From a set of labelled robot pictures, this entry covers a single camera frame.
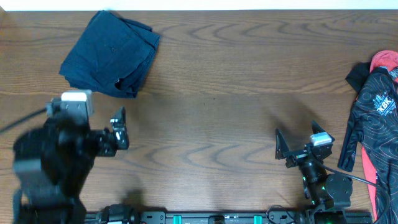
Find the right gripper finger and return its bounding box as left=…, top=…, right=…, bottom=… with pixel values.
left=275, top=129, right=290, bottom=160
left=311, top=120, right=335, bottom=141

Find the folded dark navy garment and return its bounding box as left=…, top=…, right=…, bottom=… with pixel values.
left=59, top=11, right=160, bottom=98

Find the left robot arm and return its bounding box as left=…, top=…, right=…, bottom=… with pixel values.
left=13, top=98, right=129, bottom=223

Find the black patterned jersey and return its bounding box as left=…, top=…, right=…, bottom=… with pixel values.
left=338, top=63, right=397, bottom=223

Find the red garment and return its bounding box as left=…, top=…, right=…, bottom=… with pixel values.
left=361, top=50, right=397, bottom=219

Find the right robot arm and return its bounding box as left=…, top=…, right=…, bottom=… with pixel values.
left=275, top=121, right=353, bottom=223

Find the black mounting rail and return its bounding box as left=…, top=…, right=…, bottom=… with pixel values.
left=83, top=204, right=373, bottom=224

